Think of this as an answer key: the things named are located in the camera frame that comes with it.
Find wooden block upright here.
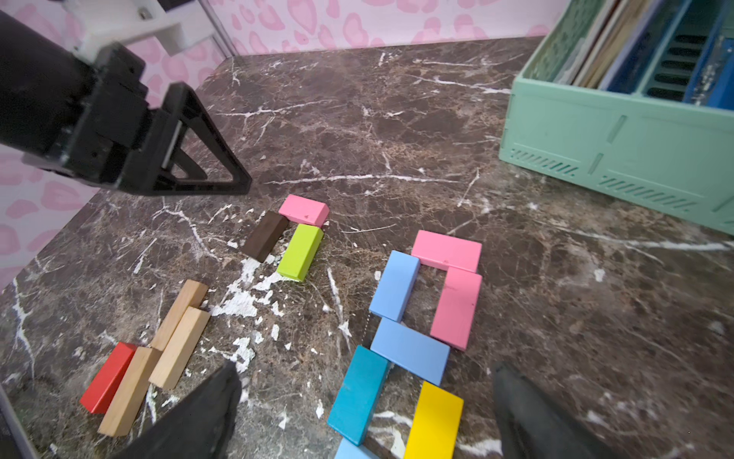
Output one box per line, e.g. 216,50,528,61
149,279,208,351

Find green desktop file organizer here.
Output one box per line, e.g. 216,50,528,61
500,1,733,233

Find pink block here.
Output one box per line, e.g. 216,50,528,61
430,268,483,352
278,194,330,228
411,231,482,273

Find green block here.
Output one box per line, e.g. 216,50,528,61
277,224,324,281

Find yellow block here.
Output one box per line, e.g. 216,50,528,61
404,382,464,459

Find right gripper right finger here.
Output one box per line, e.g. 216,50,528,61
492,363,619,458

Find red block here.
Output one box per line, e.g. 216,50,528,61
80,342,137,414

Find blue block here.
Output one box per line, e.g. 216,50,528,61
335,438,380,459
371,319,450,386
369,251,421,322

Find wooden block tilted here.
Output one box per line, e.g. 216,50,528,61
149,307,210,390

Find dark brown block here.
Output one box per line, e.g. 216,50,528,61
243,210,289,263

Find wooden block bottom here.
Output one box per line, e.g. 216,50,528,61
97,347,162,437

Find pink block top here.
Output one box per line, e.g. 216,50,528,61
411,231,482,273

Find teal block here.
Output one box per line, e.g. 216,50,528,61
328,345,390,446

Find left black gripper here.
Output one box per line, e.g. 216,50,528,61
1,13,252,196

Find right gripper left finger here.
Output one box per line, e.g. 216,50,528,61
116,361,242,459

